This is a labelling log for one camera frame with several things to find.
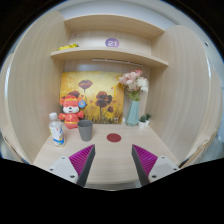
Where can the yellow item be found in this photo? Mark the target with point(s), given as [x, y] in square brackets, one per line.
[68, 46]

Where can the small potted green plant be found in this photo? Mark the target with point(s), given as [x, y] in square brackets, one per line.
[148, 117]
[142, 122]

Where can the pale green vase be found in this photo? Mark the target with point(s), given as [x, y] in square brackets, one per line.
[133, 115]

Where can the grey cup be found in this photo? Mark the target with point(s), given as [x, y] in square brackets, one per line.
[85, 130]

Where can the long wooden shelf board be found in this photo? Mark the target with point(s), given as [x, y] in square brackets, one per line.
[110, 54]

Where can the red plush toy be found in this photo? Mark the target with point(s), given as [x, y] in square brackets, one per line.
[71, 115]

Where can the flat round red coaster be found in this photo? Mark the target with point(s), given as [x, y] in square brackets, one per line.
[114, 137]

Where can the pink and white flower bouquet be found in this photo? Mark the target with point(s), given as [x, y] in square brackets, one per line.
[135, 82]

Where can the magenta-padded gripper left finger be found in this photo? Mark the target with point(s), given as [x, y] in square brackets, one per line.
[63, 168]

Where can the short wooden shelf board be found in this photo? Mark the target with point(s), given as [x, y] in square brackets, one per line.
[113, 23]

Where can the yellow poppy painting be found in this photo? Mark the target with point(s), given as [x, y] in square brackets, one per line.
[100, 85]

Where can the white light strip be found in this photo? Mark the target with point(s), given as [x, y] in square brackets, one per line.
[116, 62]

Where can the clear plastic drink bottle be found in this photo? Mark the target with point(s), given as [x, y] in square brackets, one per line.
[57, 131]

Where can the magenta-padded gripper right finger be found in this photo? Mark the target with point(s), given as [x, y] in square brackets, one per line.
[161, 168]

